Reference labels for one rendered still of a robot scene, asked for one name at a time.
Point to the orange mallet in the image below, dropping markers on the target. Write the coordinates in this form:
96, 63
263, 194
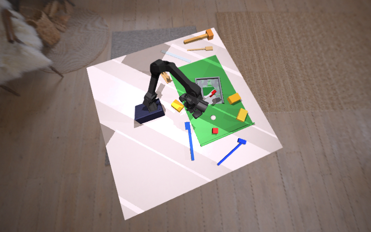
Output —
209, 35

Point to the green flat mat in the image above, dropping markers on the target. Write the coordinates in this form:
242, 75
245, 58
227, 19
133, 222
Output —
224, 112

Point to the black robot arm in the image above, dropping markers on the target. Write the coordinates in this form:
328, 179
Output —
193, 94

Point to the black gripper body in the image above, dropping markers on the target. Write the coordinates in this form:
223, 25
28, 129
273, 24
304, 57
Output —
195, 114

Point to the grey golf putter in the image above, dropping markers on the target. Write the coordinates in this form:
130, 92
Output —
211, 94

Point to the yellow rectangular block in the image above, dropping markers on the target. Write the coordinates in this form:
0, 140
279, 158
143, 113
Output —
177, 105
233, 98
241, 115

